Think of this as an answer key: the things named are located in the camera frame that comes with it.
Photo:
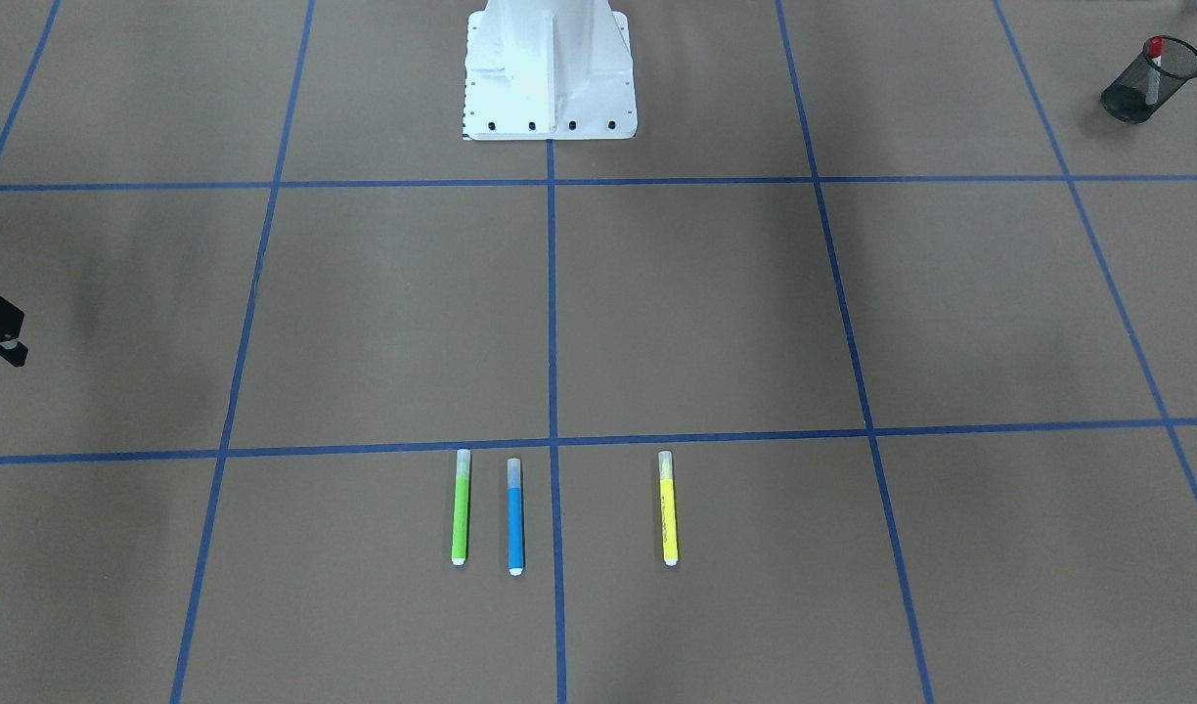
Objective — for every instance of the white marker red cap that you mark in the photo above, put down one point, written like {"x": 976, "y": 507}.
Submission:
{"x": 1153, "y": 53}

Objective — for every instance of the green highlighter marker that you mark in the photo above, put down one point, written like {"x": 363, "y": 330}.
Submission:
{"x": 461, "y": 509}

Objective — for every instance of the blue highlighter marker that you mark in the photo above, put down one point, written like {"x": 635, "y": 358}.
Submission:
{"x": 516, "y": 559}

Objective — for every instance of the yellow highlighter marker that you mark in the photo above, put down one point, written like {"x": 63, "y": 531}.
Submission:
{"x": 667, "y": 501}

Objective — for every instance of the black mesh cup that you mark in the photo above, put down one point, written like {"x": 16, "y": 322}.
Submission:
{"x": 1164, "y": 64}

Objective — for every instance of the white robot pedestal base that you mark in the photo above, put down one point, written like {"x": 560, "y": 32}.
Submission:
{"x": 549, "y": 70}

